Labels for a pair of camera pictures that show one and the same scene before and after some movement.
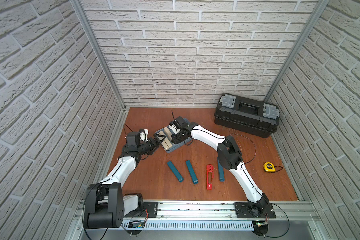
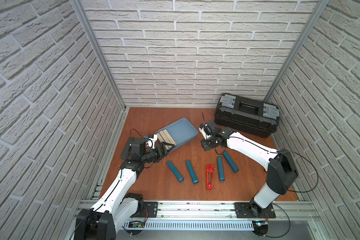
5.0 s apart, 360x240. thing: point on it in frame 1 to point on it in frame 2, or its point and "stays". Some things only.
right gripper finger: [182, 137] to [214, 143]
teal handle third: [221, 172] stays
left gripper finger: [159, 141] to [165, 152]
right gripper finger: [175, 138] to [205, 146]
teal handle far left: [175, 171] stays
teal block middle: [192, 172] stays
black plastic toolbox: [248, 115] stays
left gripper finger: [159, 138] to [164, 147]
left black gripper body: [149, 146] to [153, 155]
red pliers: [209, 168] stays
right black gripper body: [179, 133] to [208, 140]
